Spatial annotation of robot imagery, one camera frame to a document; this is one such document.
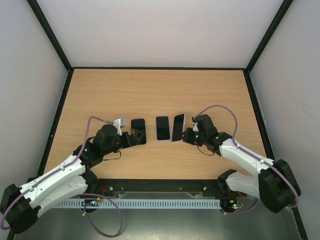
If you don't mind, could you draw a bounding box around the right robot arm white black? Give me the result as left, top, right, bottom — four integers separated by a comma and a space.
182, 114, 301, 213

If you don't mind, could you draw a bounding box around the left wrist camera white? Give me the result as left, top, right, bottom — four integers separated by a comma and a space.
112, 117, 126, 136

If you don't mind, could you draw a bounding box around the dark blue phone screen up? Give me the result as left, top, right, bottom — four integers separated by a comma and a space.
171, 114, 185, 142

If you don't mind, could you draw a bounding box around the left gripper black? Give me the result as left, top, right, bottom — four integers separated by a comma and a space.
102, 129, 145, 156

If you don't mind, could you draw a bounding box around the clear phone case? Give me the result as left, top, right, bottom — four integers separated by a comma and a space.
170, 113, 187, 143

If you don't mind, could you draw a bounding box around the silver white phone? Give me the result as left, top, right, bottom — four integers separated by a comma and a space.
156, 116, 171, 141

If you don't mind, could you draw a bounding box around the light blue slotted cable duct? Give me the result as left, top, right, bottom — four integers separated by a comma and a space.
56, 198, 221, 210

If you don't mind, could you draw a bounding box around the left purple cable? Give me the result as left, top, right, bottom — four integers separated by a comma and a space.
0, 116, 123, 237

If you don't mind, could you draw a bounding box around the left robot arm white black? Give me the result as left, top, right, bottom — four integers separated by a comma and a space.
0, 124, 146, 234

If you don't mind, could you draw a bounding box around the black phone case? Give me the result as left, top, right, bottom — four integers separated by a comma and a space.
130, 118, 148, 145

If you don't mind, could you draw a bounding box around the blue phone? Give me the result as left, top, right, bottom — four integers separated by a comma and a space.
131, 119, 147, 145

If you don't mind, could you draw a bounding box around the black aluminium frame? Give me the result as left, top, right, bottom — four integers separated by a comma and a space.
5, 0, 309, 240

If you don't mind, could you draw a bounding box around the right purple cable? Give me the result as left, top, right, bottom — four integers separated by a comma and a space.
194, 104, 302, 216

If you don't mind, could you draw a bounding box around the purple cable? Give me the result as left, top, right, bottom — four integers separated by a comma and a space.
0, 116, 123, 237
194, 104, 302, 216

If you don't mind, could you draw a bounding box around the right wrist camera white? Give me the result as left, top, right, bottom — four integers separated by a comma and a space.
192, 117, 199, 133

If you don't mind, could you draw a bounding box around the black front mounting rail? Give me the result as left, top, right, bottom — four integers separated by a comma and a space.
23, 177, 292, 201

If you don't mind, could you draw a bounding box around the lilac phone case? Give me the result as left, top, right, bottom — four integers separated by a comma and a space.
155, 115, 172, 142

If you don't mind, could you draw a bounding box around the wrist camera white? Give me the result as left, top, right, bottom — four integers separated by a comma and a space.
192, 117, 199, 133
112, 117, 126, 136

